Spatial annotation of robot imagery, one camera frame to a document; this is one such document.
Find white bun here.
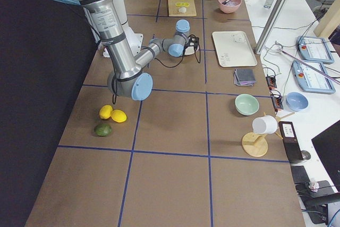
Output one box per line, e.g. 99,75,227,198
178,6,187,14

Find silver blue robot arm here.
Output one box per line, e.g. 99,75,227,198
54,0,198,100

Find cream bear tray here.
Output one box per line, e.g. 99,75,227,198
212,31,257,68

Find round cream plate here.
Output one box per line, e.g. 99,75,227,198
184,46,200,56

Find yellow lemon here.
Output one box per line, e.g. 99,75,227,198
110,109,127,123
99,105,113,120

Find green avocado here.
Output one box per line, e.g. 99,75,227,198
94,123,112,137

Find folded grey purple cloth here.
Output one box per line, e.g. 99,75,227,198
234,69,256,86

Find green bowl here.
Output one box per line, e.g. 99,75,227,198
235,94,259,116

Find bamboo cutting board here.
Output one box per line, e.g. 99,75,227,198
168,0,197,17

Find white mug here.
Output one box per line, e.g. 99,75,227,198
252,115,278,134

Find orange black connector block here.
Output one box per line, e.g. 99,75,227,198
266,75,277,89
270,90,283,112

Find pink bowl with ice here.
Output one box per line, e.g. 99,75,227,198
218,0,242,14

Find black card stand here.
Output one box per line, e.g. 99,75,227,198
278,121,303,164

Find blue bowl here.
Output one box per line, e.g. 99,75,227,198
286,92,309,112

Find teach pendant tablet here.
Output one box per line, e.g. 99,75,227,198
292,60,336,94
296,36,334,64

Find black monitor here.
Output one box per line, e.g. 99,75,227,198
312,121,340,187

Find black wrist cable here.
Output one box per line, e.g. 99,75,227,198
147,35,202,69

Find aluminium frame post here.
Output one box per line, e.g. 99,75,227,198
254,0,287,54

